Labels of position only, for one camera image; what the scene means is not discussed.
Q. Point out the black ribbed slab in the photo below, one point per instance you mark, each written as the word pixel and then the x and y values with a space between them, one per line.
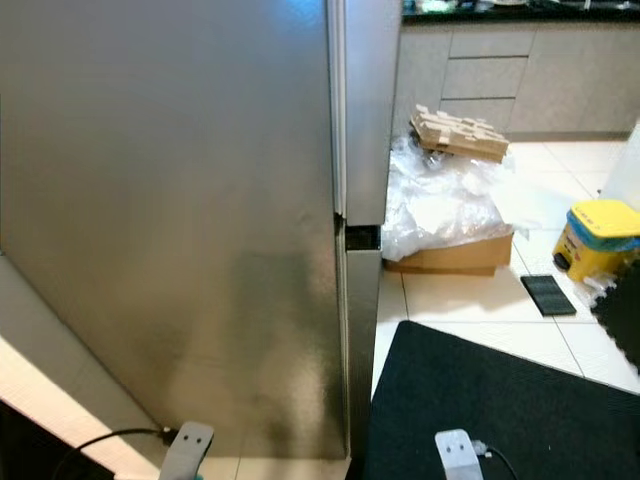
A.
pixel 548 296

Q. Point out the yellow and blue bin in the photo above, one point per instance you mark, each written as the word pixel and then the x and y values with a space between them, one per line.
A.
pixel 600 240

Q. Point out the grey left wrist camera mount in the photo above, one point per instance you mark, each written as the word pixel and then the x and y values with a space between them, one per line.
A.
pixel 185 452

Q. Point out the crumpled clear plastic wrap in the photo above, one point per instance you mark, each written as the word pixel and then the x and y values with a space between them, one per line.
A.
pixel 440 205

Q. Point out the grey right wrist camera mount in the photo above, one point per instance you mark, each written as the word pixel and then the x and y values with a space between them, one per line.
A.
pixel 458 458

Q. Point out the cardboard packing tray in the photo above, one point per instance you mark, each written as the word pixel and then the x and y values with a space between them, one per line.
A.
pixel 460 135

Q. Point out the silver fridge door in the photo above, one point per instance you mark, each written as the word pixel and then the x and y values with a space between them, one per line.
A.
pixel 300 380

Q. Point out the black foam puzzle mat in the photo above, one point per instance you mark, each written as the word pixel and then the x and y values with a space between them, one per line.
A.
pixel 622 320

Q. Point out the brown cardboard box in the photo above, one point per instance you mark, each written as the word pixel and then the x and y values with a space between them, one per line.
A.
pixel 460 258

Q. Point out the black kitchen countertop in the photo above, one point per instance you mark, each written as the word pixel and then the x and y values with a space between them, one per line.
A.
pixel 510 10

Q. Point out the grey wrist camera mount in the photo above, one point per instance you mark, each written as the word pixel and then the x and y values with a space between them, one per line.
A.
pixel 458 458
pixel 185 452

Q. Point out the grey kitchen cabinet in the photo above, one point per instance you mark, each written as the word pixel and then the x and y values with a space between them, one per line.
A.
pixel 560 85

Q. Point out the silver grey fridge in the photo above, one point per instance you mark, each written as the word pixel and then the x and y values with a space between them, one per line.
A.
pixel 180 120

